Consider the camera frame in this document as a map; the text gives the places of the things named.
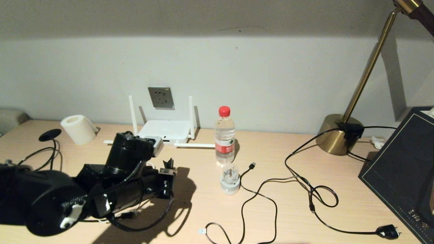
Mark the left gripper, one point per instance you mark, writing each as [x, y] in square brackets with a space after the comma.
[151, 186]

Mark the small white dome humidifier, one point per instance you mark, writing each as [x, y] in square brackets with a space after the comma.
[230, 184]

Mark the small black clip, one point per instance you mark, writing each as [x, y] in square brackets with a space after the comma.
[168, 163]

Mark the crumpled white tissue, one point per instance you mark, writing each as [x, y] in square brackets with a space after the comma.
[377, 143]

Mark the white wifi router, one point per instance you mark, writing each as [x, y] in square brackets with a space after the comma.
[169, 128]

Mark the clear water bottle red cap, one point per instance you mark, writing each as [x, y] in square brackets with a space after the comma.
[224, 135]

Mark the white toilet paper roll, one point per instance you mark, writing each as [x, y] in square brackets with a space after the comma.
[79, 130]

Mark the white power adapter plug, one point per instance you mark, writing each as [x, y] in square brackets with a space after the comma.
[154, 145]

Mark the black round desk grommet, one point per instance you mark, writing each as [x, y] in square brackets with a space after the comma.
[50, 135]

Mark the black inline switch box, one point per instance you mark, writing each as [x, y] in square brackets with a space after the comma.
[351, 131]

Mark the brass desk lamp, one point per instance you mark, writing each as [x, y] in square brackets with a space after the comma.
[334, 139]

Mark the grey wall socket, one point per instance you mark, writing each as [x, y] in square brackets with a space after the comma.
[161, 98]

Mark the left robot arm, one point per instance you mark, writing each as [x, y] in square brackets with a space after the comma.
[40, 200]

